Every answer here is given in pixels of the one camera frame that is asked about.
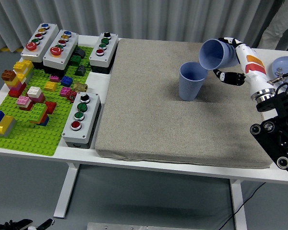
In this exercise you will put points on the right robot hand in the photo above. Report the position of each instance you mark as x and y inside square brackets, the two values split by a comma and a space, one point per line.
[254, 76]

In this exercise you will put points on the pink red brick stack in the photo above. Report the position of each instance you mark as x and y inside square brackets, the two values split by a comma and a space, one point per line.
[23, 101]

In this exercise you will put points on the dark grey sloped brick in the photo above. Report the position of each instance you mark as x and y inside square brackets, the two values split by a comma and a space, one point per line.
[80, 52]

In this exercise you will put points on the green orange blue brick stack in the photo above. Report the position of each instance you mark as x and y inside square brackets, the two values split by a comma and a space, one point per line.
[37, 111]

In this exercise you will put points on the four-button control box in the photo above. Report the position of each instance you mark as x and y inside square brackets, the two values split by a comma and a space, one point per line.
[109, 50]
[88, 119]

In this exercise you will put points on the blue ribbed plastic cup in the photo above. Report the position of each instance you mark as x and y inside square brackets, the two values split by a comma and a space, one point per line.
[189, 88]
[211, 55]

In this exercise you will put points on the brass valve fitting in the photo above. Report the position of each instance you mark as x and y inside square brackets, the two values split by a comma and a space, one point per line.
[79, 87]

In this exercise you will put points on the magenta brick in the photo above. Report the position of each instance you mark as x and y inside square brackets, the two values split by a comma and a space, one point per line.
[64, 91]

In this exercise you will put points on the person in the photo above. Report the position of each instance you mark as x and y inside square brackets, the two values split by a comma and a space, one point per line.
[280, 31]

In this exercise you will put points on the yellow grey brick stack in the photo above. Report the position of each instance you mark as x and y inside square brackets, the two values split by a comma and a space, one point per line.
[4, 123]

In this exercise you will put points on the blue plate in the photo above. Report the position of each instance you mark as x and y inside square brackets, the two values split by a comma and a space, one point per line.
[284, 63]

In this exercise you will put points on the white pink brick stack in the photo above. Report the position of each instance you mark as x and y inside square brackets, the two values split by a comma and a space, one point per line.
[34, 91]

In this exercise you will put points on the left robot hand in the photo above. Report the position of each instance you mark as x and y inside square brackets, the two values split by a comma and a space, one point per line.
[14, 225]

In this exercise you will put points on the white table leg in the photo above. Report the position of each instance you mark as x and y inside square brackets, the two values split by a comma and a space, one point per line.
[238, 206]
[67, 189]

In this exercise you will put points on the white pleated curtain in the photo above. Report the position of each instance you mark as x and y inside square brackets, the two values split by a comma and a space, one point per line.
[146, 16]

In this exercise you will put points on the small pink brick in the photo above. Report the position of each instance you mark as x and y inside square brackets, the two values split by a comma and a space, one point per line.
[54, 78]

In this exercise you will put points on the yellow white brick stack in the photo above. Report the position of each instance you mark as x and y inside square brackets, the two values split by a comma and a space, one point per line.
[22, 65]

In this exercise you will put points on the brown yellow red brick tower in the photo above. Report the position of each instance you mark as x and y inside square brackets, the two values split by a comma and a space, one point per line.
[8, 75]

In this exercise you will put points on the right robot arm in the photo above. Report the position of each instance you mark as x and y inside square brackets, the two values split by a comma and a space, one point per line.
[278, 134]

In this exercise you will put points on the dark green brick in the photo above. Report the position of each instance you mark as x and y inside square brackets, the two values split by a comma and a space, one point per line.
[75, 60]

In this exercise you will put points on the grey-brown cushion mat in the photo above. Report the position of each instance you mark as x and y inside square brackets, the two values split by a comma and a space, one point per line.
[158, 107]

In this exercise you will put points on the five-button control box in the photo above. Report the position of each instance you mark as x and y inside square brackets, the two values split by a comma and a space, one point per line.
[68, 50]
[46, 40]

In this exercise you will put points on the green brick baseplate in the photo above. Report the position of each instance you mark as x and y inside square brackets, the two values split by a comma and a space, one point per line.
[26, 141]

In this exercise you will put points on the yellow black floor tape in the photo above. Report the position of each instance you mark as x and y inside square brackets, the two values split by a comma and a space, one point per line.
[4, 49]

